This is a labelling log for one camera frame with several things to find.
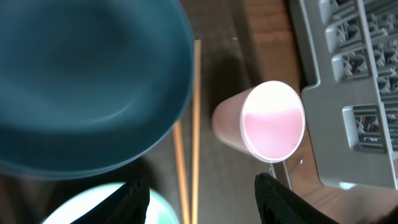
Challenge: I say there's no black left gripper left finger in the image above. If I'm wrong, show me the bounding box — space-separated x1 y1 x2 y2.
71 180 150 224

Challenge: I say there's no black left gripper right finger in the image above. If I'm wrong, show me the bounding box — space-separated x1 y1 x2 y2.
254 173 335 224

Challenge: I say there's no light blue small bowl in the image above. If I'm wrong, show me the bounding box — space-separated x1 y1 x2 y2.
42 182 179 224

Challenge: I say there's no pink cup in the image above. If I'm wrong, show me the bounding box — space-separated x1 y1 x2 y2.
211 81 305 163

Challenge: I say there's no dark blue plate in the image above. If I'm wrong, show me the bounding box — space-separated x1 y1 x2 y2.
1 0 194 180

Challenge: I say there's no wooden chopstick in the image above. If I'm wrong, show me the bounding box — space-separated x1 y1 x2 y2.
191 40 201 224
173 120 190 224

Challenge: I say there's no grey dishwasher rack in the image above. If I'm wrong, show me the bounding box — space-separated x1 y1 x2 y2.
287 0 397 189

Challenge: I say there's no brown serving tray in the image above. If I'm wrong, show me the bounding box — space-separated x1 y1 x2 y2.
1 1 272 223

